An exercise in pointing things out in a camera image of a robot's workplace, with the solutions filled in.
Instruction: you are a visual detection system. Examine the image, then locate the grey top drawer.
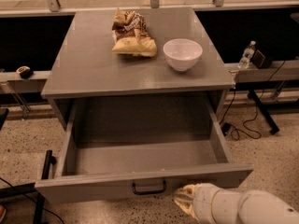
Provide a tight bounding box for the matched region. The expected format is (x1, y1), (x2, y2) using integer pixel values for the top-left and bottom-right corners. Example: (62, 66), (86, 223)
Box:
(40, 92), (253, 203)

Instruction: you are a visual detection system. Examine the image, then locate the clear water bottle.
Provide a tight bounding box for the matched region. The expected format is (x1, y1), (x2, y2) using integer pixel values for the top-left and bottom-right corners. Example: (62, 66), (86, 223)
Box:
(238, 41), (256, 69)

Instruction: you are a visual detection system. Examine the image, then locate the black tape measure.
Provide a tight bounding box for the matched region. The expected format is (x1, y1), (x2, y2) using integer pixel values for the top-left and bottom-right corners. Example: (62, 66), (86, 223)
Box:
(16, 66), (34, 79)

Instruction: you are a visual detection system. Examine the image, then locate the black drawer handle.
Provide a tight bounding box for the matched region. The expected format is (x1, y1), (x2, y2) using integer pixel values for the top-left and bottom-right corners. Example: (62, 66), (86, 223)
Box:
(132, 180), (167, 196)

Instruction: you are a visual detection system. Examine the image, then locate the white bowl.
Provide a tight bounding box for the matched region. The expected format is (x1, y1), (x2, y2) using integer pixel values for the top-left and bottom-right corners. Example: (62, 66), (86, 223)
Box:
(163, 38), (203, 72)

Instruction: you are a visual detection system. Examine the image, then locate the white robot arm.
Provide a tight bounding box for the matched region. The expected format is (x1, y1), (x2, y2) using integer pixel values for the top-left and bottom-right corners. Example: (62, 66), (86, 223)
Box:
(174, 183), (299, 224)

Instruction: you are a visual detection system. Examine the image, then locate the crumpled chip bag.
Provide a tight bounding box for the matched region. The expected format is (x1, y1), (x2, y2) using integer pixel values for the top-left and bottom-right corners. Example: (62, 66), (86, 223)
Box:
(112, 8), (157, 57)

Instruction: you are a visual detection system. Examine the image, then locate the grey window ledge shelf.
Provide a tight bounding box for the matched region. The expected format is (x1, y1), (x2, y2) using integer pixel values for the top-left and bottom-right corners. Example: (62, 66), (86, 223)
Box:
(0, 71), (50, 93)

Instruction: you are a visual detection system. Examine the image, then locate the black metal stand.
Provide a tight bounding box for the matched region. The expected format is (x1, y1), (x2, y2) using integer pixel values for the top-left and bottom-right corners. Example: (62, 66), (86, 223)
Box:
(0, 150), (56, 224)

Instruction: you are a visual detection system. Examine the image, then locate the small black box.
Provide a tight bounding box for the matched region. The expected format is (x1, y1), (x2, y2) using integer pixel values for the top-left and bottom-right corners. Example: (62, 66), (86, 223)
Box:
(252, 49), (272, 69)

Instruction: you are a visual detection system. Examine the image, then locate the black power adapter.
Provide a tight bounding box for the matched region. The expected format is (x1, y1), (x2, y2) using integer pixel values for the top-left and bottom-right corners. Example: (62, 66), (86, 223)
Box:
(221, 122), (232, 136)

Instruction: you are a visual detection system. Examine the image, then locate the grey drawer cabinet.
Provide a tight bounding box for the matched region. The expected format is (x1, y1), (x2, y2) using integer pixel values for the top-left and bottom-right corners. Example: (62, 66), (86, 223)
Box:
(42, 7), (235, 126)

